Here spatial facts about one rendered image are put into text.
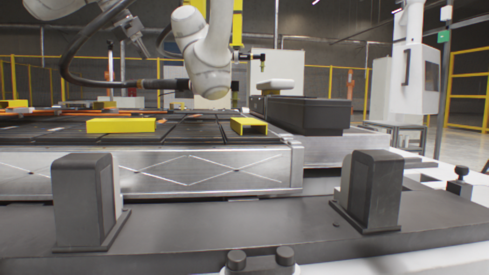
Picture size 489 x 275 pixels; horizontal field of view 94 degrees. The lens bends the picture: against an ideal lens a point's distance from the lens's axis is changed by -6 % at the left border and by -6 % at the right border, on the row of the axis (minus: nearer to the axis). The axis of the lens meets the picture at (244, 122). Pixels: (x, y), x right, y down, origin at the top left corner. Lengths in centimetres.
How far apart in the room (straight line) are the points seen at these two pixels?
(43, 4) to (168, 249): 83
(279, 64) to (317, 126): 479
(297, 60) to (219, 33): 505
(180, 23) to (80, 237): 55
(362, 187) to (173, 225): 34
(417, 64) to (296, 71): 286
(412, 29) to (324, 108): 305
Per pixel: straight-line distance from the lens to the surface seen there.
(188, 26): 73
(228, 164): 53
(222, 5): 61
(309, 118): 71
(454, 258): 59
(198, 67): 65
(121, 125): 68
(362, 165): 47
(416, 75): 335
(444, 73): 382
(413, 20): 374
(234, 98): 100
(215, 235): 44
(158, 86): 110
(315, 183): 88
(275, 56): 548
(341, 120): 76
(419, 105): 332
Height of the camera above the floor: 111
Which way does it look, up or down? 6 degrees down
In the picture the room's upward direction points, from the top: 1 degrees clockwise
